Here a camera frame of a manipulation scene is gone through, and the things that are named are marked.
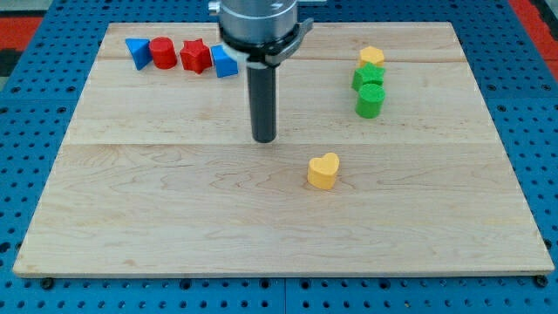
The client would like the blue cube block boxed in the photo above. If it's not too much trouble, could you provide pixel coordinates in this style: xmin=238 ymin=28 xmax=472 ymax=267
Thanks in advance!
xmin=210 ymin=45 xmax=239 ymax=78

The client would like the yellow heart block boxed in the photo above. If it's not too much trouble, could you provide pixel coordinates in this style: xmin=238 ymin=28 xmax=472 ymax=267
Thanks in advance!
xmin=307 ymin=153 xmax=340 ymax=190

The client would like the green cylinder block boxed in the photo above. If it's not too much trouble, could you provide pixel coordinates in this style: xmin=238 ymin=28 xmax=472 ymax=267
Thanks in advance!
xmin=355 ymin=84 xmax=385 ymax=119

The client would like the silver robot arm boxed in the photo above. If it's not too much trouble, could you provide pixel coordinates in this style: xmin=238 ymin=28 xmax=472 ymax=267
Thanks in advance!
xmin=208 ymin=0 xmax=314 ymax=143

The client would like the wooden board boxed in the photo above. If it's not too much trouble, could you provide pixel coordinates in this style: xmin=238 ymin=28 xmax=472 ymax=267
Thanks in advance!
xmin=13 ymin=22 xmax=555 ymax=278

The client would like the blue triangle block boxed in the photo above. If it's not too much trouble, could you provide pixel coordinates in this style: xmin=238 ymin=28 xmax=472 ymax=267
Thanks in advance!
xmin=125 ymin=38 xmax=153 ymax=71

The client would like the red cylinder block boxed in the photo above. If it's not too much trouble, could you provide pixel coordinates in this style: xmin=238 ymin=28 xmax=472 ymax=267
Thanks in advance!
xmin=148 ymin=37 xmax=177 ymax=70

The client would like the red star block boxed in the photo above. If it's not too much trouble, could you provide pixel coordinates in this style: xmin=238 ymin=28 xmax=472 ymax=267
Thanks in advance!
xmin=180 ymin=38 xmax=213 ymax=74

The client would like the yellow hexagon block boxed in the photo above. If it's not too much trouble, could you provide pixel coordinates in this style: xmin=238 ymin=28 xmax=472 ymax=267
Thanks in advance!
xmin=358 ymin=46 xmax=385 ymax=67

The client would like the black tool clamp mount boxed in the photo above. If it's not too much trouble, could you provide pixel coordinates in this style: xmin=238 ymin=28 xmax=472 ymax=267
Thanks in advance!
xmin=219 ymin=18 xmax=314 ymax=69

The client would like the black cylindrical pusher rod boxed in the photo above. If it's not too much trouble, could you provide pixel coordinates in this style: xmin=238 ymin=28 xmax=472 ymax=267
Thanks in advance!
xmin=247 ymin=67 xmax=276 ymax=143

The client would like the green star block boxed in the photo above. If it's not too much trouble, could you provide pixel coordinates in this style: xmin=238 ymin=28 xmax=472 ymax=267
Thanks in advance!
xmin=351 ymin=63 xmax=385 ymax=92

